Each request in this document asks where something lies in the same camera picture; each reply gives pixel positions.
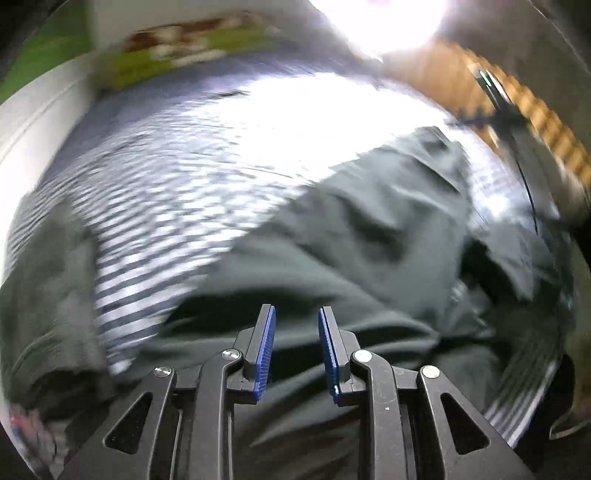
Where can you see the green folded quilt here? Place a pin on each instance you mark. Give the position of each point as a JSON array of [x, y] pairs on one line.
[[134, 69]]

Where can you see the stack of folded dark clothes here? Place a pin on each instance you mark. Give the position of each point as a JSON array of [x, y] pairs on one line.
[[46, 300]]

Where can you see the brown patterned folded blanket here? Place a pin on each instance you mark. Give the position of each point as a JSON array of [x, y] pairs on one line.
[[184, 37]]

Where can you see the green landscape wall poster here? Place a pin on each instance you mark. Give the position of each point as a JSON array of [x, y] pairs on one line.
[[51, 46]]

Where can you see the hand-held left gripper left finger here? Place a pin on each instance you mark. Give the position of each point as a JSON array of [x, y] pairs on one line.
[[265, 355]]

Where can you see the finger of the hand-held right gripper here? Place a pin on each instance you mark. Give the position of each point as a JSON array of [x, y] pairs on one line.
[[480, 122]]

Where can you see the wooden slat railing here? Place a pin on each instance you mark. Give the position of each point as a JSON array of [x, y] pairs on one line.
[[438, 69]]

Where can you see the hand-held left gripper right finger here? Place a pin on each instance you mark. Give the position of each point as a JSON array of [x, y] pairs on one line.
[[330, 355]]

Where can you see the dark green pants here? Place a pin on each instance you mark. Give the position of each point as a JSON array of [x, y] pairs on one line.
[[346, 240]]

